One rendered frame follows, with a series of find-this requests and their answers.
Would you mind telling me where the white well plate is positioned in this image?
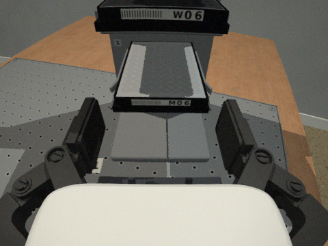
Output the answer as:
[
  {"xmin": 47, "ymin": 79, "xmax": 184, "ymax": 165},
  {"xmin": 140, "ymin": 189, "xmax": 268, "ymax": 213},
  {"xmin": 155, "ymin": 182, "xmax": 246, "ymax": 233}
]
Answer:
[{"xmin": 112, "ymin": 41, "xmax": 210, "ymax": 113}]

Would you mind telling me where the black plate labelled w06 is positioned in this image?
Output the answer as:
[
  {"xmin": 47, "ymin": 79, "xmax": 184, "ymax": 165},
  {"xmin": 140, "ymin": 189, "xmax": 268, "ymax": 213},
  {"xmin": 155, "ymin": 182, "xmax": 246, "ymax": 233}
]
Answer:
[{"xmin": 94, "ymin": 0, "xmax": 230, "ymax": 34}]

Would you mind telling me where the dark grey rectangular plate with locator pegs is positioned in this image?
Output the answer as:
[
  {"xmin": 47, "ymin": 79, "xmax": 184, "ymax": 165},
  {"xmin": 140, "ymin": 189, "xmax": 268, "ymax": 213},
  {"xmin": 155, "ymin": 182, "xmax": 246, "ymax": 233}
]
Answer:
[{"xmin": 98, "ymin": 176, "xmax": 222, "ymax": 185}]

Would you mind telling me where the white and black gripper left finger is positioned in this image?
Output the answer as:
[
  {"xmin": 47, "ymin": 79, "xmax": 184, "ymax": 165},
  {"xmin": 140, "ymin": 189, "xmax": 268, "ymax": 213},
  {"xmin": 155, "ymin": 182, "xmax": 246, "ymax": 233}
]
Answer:
[{"xmin": 0, "ymin": 97, "xmax": 105, "ymax": 246}]

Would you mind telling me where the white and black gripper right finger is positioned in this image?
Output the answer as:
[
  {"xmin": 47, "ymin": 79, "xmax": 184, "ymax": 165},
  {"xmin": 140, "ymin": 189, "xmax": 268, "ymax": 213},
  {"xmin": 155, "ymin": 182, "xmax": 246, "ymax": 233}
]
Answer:
[{"xmin": 215, "ymin": 99, "xmax": 328, "ymax": 246}]

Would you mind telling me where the grey perforated base plate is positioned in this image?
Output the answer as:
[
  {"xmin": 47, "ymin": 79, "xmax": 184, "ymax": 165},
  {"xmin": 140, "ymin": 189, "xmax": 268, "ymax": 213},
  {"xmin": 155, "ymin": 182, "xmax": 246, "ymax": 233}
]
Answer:
[{"xmin": 0, "ymin": 57, "xmax": 289, "ymax": 198}]

